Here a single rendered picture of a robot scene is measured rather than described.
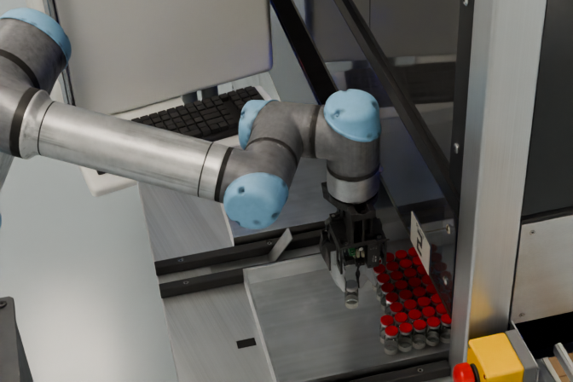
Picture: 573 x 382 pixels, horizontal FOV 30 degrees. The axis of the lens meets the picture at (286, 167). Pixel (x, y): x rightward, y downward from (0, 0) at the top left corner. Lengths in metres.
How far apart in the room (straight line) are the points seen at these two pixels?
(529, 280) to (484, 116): 0.30
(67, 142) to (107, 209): 1.97
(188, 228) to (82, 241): 1.39
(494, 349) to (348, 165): 0.32
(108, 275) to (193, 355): 1.47
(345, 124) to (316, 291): 0.43
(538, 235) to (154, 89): 1.14
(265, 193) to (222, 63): 1.06
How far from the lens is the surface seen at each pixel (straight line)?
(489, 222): 1.40
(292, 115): 1.47
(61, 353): 2.97
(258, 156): 1.39
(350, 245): 1.54
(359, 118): 1.43
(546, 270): 1.51
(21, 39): 1.53
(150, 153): 1.39
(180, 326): 1.75
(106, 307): 3.06
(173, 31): 2.30
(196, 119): 2.27
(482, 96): 1.29
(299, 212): 1.93
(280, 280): 1.80
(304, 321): 1.73
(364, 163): 1.47
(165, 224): 1.93
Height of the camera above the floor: 2.13
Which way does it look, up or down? 38 degrees down
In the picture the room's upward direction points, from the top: 3 degrees counter-clockwise
